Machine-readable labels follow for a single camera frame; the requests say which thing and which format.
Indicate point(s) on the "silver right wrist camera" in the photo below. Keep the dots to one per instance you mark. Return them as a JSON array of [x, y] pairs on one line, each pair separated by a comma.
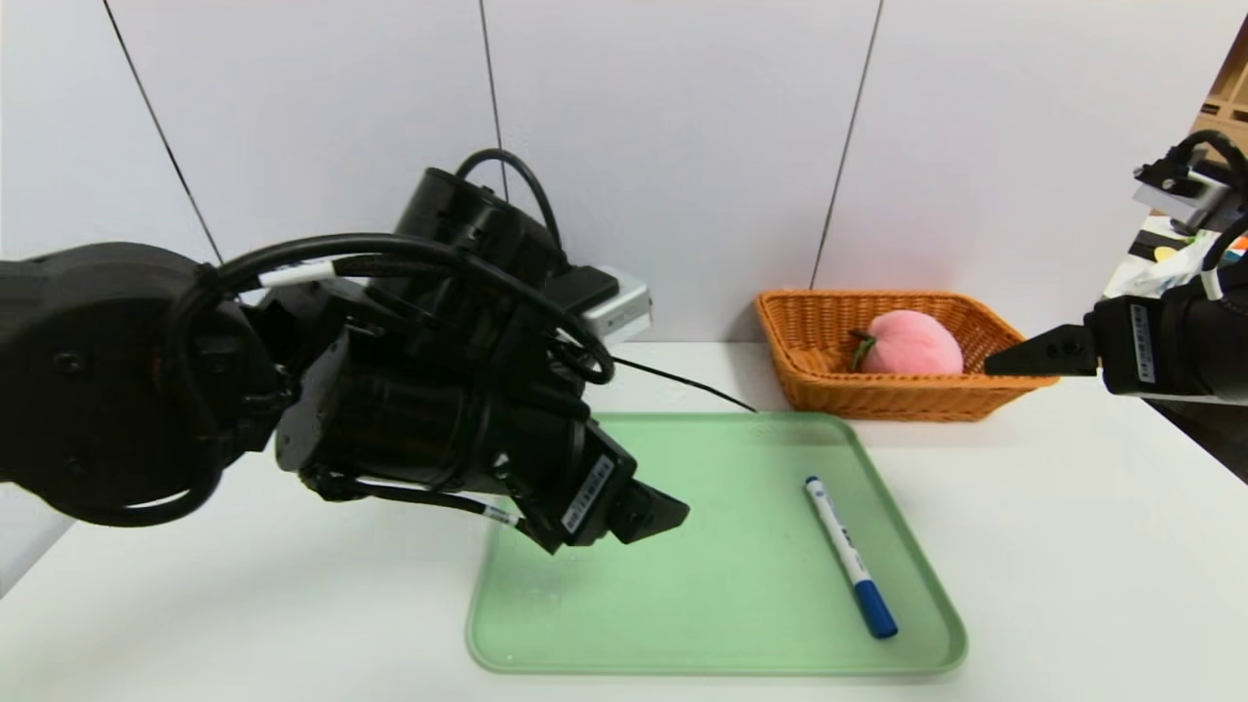
[[1185, 195]]

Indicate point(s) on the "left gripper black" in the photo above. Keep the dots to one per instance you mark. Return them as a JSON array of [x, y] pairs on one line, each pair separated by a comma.
[[592, 494]]

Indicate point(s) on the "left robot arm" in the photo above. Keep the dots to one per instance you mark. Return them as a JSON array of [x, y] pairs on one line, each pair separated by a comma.
[[97, 380]]

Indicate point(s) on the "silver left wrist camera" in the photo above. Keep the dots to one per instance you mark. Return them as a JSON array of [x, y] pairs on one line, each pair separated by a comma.
[[624, 312]]

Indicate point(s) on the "white plastic bag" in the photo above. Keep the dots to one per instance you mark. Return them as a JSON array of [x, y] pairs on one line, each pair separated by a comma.
[[1150, 278]]

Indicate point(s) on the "orange wicker basket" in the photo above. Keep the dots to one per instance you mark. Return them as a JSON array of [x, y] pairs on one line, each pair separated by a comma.
[[838, 385]]

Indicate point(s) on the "green plastic tray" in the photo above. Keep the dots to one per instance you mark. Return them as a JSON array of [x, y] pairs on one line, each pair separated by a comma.
[[741, 585]]

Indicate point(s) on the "white marker blue cap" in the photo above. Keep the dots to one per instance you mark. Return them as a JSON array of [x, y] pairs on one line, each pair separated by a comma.
[[848, 561]]

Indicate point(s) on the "pink plush peach toy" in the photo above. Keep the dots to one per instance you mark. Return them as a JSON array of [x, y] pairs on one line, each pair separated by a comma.
[[912, 341]]

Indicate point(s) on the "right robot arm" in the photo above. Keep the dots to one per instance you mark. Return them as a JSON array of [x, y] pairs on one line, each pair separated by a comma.
[[1214, 341]]

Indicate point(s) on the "wooden background shelf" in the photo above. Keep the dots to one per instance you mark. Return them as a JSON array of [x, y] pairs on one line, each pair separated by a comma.
[[1230, 97]]

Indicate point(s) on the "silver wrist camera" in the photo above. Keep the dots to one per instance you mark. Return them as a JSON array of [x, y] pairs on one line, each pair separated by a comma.
[[1185, 195], [624, 312]]

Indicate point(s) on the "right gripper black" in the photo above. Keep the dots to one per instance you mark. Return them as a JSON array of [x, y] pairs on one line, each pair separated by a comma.
[[1137, 342]]

